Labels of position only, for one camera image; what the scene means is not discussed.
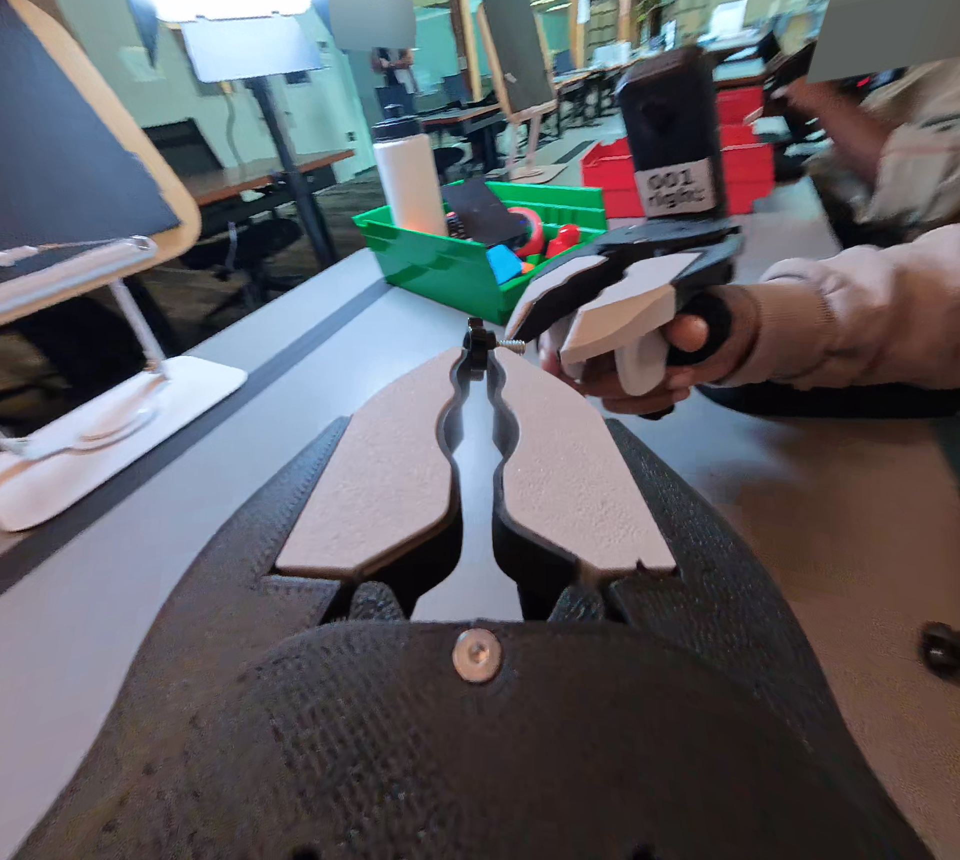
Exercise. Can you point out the black thumb screw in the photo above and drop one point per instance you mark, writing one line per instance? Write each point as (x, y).
(476, 346)

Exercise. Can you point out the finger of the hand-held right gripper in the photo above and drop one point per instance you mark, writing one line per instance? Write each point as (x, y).
(630, 297)
(555, 275)

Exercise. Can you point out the blue black foam block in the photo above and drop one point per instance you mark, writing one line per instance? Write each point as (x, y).
(504, 266)

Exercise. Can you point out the person's right forearm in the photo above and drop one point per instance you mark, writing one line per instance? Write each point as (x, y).
(862, 305)

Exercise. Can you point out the black remote control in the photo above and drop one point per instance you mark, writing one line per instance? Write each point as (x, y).
(455, 224)

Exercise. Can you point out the wooden office desk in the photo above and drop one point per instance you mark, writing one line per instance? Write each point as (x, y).
(247, 174)

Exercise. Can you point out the black light stand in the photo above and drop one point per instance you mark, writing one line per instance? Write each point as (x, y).
(292, 177)

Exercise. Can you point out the green plastic bin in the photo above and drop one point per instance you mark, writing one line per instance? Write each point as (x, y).
(435, 267)

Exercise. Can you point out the white bottle black lid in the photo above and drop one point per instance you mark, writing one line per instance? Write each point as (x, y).
(409, 177)

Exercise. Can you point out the red plastic bin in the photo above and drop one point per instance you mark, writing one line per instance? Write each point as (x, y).
(615, 177)
(739, 104)

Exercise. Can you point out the red tape roll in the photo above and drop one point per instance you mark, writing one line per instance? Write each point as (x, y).
(532, 234)

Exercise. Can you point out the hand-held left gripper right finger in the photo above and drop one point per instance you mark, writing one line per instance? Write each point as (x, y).
(585, 492)

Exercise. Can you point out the black flat pad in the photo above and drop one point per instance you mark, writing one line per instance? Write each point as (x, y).
(484, 211)

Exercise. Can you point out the person's right hand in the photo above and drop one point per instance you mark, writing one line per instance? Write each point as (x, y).
(607, 391)

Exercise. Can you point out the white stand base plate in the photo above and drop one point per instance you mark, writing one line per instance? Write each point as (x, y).
(150, 410)

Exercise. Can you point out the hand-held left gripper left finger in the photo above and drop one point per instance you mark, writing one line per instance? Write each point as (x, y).
(375, 492)

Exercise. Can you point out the white box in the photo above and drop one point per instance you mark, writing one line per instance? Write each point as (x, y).
(727, 16)

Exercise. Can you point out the black office chair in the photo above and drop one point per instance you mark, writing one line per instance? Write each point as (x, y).
(180, 147)

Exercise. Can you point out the red toy figure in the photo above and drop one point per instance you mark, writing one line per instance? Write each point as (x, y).
(562, 241)

